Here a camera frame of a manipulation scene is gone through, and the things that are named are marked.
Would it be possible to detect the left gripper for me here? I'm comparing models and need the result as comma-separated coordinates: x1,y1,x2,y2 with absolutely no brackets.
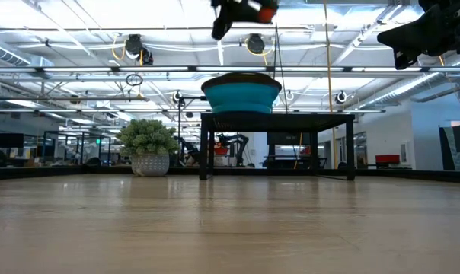
210,0,280,41

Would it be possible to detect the blue collapsible bowl grey rim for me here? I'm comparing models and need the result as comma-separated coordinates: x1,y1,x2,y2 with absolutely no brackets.
200,71,283,115

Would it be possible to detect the black perforated metal rack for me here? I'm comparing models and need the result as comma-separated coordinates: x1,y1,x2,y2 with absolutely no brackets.
198,112,356,182

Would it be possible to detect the red plastic crate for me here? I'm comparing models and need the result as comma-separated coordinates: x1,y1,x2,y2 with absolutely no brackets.
374,154,401,165

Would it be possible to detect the black background table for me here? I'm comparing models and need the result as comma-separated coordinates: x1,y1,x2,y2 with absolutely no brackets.
263,154,328,170

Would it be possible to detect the green succulent in white pot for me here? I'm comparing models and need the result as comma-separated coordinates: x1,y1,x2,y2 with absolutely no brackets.
115,118,182,177

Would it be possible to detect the dark panel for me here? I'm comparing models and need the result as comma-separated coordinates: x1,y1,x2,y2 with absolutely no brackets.
0,132,25,150

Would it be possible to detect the black hanging cable with loop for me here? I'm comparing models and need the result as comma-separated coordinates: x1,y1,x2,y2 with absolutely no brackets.
273,23,290,115

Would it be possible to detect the background black frame cell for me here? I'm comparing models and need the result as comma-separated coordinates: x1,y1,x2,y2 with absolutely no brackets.
42,130,113,167

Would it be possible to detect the black aluminium table frame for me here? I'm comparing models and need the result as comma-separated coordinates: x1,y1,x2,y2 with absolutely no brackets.
0,164,460,184

